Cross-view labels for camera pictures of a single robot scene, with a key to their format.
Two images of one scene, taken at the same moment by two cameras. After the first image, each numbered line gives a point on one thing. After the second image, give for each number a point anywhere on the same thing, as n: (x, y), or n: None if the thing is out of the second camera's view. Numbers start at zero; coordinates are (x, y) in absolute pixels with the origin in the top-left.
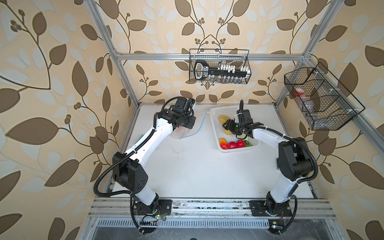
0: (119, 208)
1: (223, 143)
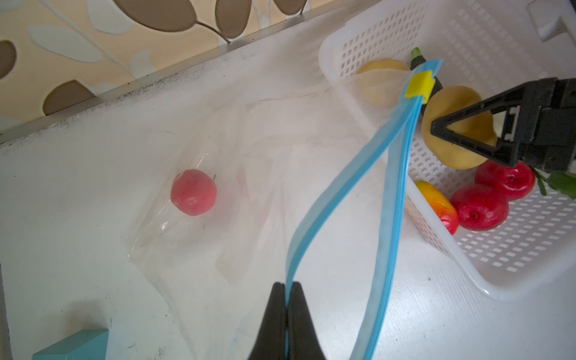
0: None
1: (443, 206)
